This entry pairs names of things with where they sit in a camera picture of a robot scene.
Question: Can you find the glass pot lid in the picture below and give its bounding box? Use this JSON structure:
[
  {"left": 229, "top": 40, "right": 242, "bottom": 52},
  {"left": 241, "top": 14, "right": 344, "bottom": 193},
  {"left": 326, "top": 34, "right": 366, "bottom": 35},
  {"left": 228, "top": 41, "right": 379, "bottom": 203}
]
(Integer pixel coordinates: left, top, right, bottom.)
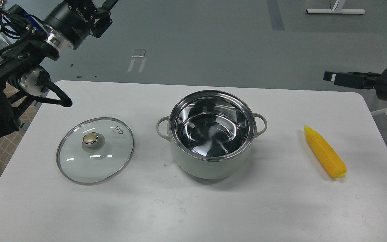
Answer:
[{"left": 56, "top": 117, "right": 135, "bottom": 185}]

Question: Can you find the yellow corn cob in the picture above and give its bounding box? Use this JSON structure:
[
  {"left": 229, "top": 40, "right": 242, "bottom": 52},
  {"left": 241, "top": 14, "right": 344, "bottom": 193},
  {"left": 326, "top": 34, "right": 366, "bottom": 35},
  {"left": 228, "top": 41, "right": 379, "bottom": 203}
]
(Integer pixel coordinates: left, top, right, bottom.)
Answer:
[{"left": 304, "top": 125, "right": 347, "bottom": 178}]

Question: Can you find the pale green cooking pot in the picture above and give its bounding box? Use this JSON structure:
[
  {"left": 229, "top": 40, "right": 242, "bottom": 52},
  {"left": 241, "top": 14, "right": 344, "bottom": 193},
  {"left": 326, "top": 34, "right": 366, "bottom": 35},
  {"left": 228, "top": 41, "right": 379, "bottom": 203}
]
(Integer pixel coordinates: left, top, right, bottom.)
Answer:
[{"left": 156, "top": 89, "right": 268, "bottom": 179}]

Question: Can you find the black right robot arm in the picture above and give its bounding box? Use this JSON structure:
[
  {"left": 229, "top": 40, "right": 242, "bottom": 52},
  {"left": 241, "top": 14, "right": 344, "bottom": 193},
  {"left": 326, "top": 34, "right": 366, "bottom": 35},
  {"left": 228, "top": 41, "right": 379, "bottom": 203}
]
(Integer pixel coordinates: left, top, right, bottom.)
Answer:
[{"left": 324, "top": 69, "right": 387, "bottom": 102}]

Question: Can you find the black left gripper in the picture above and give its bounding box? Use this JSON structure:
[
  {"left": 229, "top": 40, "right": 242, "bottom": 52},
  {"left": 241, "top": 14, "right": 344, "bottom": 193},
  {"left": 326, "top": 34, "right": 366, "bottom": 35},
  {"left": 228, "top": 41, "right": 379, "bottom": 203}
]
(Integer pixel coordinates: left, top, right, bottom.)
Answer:
[{"left": 44, "top": 0, "right": 118, "bottom": 50}]

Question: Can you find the white desk leg base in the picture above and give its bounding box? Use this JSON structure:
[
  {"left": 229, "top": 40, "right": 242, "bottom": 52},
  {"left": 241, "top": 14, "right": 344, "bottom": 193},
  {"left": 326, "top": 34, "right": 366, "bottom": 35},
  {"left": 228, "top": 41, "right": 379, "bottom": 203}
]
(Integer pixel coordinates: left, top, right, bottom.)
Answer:
[{"left": 306, "top": 0, "right": 366, "bottom": 15}]

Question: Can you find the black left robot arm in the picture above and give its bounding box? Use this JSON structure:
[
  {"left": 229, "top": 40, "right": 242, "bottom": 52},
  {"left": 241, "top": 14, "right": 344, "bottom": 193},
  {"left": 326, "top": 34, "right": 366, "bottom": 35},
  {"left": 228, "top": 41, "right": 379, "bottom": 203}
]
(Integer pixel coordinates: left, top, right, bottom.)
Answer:
[{"left": 0, "top": 0, "right": 117, "bottom": 138}]

